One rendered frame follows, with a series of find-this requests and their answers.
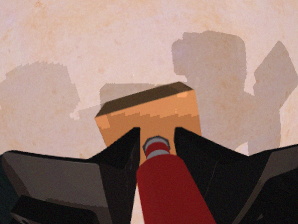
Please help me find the orange wooden block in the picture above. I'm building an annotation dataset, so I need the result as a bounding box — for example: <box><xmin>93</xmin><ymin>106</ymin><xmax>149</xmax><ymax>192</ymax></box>
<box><xmin>94</xmin><ymin>81</ymin><xmax>202</xmax><ymax>167</ymax></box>

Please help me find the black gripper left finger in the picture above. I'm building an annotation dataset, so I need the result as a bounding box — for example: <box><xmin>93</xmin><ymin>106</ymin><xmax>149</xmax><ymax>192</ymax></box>
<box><xmin>1</xmin><ymin>128</ymin><xmax>141</xmax><ymax>224</ymax></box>

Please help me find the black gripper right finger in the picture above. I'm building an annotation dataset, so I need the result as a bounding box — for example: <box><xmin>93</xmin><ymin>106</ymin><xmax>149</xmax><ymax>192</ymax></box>
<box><xmin>174</xmin><ymin>127</ymin><xmax>298</xmax><ymax>224</ymax></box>

